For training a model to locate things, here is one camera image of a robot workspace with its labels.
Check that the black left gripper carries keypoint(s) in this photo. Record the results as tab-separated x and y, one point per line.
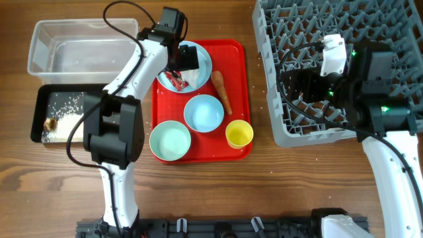
190	60

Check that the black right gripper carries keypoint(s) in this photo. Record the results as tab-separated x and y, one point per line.
298	86

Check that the red snack wrapper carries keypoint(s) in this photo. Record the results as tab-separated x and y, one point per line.
178	84

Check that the white tissue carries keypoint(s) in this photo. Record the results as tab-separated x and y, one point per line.
193	77

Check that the orange carrot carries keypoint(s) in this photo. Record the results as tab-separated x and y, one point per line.
218	82

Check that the light blue bowl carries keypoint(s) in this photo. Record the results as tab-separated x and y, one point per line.
203	113

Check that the pale green bowl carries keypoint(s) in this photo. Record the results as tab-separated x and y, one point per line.
170	140

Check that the yellow plastic cup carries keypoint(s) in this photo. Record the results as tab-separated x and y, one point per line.
239	133

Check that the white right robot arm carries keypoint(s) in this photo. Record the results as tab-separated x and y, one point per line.
360	83

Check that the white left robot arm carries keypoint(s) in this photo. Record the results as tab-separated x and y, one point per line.
113	124

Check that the grey dishwasher rack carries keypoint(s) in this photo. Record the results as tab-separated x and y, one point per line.
280	26

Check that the black waste tray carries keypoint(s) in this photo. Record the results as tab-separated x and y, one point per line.
41	103

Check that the light blue plate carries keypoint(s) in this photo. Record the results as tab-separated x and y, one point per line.
202	73

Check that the red serving tray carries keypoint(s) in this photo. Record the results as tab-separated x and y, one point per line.
228	57

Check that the white rice pile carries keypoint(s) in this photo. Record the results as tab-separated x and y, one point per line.
67	107

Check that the clear plastic bin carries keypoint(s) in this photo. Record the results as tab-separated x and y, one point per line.
77	51

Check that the brown food scrap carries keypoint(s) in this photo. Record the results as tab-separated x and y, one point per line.
50	124

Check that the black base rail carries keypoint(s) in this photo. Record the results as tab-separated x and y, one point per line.
251	228

